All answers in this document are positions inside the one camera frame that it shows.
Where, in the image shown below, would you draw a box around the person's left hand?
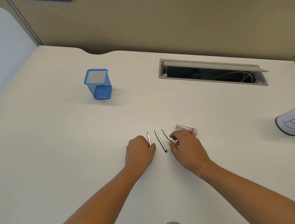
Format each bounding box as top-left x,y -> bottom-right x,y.
124,134 -> 157,176

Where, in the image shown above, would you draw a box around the person's right hand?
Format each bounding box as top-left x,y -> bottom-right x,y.
168,128 -> 212,177

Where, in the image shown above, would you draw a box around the dark pencil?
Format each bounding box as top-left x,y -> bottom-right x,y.
154,129 -> 168,153
161,128 -> 179,152

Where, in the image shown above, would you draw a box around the person's left forearm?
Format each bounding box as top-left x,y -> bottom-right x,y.
49,164 -> 149,224

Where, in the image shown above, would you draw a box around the person's right forearm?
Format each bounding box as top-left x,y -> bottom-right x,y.
196,157 -> 295,224

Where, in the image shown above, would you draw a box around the blue mesh pen holder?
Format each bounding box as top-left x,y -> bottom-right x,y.
83,68 -> 113,101

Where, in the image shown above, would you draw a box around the black can with white label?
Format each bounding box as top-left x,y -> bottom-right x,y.
275,102 -> 295,137

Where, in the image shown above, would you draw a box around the beige desk partition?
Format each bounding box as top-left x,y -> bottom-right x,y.
7,0 -> 295,73

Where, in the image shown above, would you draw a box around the white side partition panel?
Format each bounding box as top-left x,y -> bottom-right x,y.
0,5 -> 42,106

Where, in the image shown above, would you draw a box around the grey desk cable tray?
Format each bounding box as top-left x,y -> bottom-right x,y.
158,54 -> 270,91

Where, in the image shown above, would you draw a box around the grey cable tray lid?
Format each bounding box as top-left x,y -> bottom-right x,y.
161,56 -> 270,77

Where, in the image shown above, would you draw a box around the white cables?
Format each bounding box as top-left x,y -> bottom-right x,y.
204,70 -> 262,86

